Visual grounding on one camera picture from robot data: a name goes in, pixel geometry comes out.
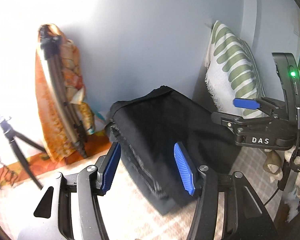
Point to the grey striped pillow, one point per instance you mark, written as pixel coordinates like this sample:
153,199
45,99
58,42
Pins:
255,70

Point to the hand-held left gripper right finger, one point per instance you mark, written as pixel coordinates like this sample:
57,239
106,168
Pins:
183,167

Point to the black pants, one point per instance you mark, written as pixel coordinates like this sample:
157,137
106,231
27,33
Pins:
152,120

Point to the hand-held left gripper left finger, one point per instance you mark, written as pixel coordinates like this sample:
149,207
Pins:
110,170

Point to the beige plaid blanket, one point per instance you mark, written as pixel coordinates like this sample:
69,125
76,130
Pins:
140,217

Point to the orange bed sheet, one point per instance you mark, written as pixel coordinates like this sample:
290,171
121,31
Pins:
95,142

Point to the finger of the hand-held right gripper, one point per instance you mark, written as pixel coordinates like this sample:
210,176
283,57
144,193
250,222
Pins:
230,122
245,103

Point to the large grey tripod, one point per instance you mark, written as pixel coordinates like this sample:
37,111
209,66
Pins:
56,80

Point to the folded tripod in orange cloth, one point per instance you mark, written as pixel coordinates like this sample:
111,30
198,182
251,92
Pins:
47,110

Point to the green leaf print pillow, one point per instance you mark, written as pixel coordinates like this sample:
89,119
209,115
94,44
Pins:
230,62

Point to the small black tripod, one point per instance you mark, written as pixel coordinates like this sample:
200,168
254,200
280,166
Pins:
15,142

